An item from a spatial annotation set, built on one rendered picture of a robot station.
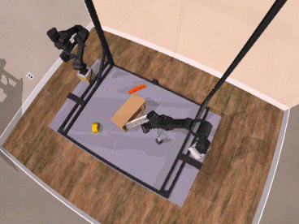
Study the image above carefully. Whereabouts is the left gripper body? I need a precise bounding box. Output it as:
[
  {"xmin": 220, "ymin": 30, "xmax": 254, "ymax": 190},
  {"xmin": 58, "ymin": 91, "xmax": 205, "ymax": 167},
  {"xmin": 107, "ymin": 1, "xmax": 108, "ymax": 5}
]
[{"xmin": 141, "ymin": 122, "xmax": 159, "ymax": 133}]

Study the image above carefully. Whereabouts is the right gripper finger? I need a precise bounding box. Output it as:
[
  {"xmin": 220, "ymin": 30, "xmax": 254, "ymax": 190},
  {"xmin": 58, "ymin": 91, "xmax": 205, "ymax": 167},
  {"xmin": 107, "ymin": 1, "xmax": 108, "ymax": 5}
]
[
  {"xmin": 76, "ymin": 37, "xmax": 86, "ymax": 47},
  {"xmin": 64, "ymin": 51, "xmax": 79, "ymax": 61}
]

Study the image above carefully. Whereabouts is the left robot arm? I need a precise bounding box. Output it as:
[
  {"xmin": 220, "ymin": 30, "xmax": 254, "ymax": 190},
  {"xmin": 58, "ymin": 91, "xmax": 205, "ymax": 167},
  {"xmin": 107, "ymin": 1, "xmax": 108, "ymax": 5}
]
[{"xmin": 146, "ymin": 110, "xmax": 213, "ymax": 154}]

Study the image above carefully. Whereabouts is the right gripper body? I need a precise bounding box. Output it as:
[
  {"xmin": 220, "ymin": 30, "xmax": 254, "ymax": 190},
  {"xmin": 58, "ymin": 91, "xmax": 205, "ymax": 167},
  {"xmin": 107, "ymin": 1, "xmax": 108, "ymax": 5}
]
[{"xmin": 59, "ymin": 33, "xmax": 83, "ymax": 62}]

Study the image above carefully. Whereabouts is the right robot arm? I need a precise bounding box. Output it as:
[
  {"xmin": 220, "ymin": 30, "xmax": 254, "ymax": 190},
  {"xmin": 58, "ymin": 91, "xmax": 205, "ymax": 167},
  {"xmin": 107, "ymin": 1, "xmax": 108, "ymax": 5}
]
[{"xmin": 46, "ymin": 25, "xmax": 89, "ymax": 75}]

